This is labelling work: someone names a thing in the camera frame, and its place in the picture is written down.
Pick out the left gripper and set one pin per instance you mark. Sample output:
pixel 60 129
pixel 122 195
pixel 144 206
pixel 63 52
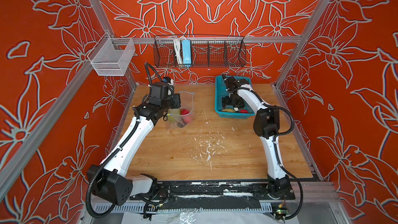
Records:
pixel 175 98

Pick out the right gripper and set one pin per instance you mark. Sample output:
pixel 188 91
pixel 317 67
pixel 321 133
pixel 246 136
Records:
pixel 225 101

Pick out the green cabbage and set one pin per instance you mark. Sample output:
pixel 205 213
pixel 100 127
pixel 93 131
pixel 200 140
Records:
pixel 174 115

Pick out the yellow potato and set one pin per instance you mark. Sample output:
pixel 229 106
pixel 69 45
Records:
pixel 228 110

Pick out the clear zip top bag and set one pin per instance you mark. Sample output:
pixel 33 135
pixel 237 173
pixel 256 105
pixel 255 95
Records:
pixel 183 116

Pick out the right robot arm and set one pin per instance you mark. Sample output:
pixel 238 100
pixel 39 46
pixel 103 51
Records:
pixel 266 126

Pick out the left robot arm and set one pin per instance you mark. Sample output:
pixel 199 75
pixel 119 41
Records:
pixel 108 186

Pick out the turquoise plastic basket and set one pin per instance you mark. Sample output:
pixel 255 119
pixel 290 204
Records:
pixel 220 93

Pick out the light blue box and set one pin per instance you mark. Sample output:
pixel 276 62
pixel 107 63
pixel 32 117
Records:
pixel 186 52

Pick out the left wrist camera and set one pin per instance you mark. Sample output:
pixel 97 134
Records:
pixel 161 91

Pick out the black wire wall basket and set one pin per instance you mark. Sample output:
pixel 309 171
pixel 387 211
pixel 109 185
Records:
pixel 207 51

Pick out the clear wire wall basket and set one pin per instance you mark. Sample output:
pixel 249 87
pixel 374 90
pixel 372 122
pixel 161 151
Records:
pixel 112 56

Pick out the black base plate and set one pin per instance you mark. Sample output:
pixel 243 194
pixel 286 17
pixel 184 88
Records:
pixel 216 188

